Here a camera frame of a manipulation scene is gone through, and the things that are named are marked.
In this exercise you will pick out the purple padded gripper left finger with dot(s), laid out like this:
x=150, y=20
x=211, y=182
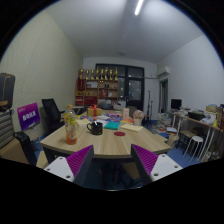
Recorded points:
x=74, y=167

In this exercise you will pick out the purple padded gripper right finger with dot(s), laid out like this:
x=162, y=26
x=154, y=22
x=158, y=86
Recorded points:
x=152, y=167

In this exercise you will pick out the beige flat box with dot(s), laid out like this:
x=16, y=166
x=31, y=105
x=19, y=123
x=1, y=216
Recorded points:
x=131, y=127

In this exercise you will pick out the black ceramic mug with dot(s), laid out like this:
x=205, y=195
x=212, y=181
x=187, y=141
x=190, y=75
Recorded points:
x=95, y=128

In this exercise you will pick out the red round coaster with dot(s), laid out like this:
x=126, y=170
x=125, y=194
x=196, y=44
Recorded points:
x=118, y=133

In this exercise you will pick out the wooden meeting table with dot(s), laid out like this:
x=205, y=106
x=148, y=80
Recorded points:
x=106, y=146

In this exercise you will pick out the black chair near left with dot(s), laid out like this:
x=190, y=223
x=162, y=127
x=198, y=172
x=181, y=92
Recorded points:
x=27, y=147

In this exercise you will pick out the pink flower bouquet pot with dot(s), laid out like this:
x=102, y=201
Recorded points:
x=138, y=116

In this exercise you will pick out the orange drink plastic bottle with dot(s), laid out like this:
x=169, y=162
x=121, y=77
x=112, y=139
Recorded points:
x=70, y=125

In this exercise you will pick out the teal notebook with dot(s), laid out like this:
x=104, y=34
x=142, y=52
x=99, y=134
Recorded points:
x=112, y=125

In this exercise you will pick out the white round stool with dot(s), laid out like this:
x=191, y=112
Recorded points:
x=194, y=146

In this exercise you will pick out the black office chair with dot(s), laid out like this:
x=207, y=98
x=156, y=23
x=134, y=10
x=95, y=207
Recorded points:
x=53, y=115

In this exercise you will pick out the yellow gift box red ribbon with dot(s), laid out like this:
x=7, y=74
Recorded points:
x=94, y=111

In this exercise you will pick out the black computer monitor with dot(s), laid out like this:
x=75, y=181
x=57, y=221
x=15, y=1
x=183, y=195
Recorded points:
x=176, y=104

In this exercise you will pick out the purple sign board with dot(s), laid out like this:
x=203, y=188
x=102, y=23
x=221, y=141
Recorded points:
x=28, y=115

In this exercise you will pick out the cluttered side desk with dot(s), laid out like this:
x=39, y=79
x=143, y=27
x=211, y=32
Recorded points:
x=209, y=125

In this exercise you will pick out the wooden trophy shelf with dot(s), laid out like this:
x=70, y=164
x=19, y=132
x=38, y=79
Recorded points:
x=96, y=86

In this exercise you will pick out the black suitcase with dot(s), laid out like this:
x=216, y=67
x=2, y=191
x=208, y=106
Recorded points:
x=7, y=82

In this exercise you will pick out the ceiling tube light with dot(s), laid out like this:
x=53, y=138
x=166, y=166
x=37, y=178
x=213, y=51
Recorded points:
x=138, y=7

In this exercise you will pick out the white wall air conditioner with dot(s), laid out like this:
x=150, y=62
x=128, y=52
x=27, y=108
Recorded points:
x=163, y=71

